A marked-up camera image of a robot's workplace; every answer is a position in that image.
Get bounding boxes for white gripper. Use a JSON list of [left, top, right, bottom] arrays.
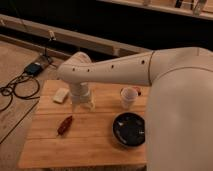
[[69, 83, 95, 113]]

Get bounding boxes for black ceramic bowl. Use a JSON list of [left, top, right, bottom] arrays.
[[112, 112, 145, 147]]

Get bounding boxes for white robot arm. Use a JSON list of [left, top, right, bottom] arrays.
[[58, 47, 213, 171]]

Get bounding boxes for red sausage toy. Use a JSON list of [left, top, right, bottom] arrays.
[[57, 116, 73, 135]]

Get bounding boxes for white sponge block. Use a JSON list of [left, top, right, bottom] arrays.
[[53, 88, 69, 103]]

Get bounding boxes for white paper cup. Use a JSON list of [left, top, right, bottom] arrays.
[[120, 87, 138, 109]]

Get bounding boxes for black power adapter box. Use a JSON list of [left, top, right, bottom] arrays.
[[24, 63, 43, 76]]

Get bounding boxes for black floor cables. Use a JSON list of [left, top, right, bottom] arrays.
[[0, 43, 56, 144]]

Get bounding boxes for wooden rail beam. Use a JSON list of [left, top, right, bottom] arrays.
[[0, 14, 149, 57]]

